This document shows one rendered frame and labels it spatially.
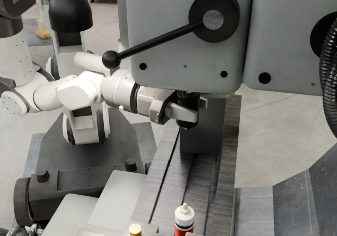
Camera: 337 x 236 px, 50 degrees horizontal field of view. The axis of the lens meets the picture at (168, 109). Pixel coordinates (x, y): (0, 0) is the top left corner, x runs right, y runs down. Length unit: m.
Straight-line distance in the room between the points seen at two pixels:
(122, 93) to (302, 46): 0.37
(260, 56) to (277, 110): 2.60
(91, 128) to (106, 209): 0.59
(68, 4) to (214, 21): 0.25
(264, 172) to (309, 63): 1.96
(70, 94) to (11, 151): 2.00
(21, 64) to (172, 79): 0.48
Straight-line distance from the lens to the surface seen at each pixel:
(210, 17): 0.50
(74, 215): 1.18
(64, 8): 0.62
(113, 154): 1.66
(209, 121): 0.98
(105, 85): 0.76
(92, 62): 0.78
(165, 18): 0.55
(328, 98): 0.40
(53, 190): 1.50
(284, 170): 2.52
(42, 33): 3.75
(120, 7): 0.65
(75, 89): 0.79
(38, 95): 0.96
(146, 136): 2.03
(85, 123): 1.55
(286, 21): 0.52
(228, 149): 1.07
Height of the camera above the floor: 1.61
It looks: 33 degrees down
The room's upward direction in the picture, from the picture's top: straight up
